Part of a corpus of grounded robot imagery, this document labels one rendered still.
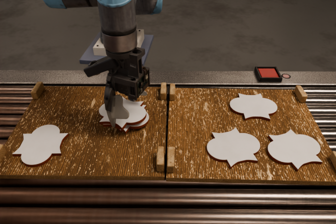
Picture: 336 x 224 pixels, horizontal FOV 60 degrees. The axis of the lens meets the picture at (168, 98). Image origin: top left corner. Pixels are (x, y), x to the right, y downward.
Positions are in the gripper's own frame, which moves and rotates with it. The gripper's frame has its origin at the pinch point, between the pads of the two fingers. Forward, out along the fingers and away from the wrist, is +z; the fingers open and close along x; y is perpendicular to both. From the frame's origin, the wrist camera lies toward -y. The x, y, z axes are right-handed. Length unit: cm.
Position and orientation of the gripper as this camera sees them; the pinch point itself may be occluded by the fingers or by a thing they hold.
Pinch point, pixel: (121, 111)
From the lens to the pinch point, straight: 79.7
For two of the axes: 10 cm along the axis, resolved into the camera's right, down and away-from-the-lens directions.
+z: 0.0, 7.9, 6.2
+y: 9.1, 2.5, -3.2
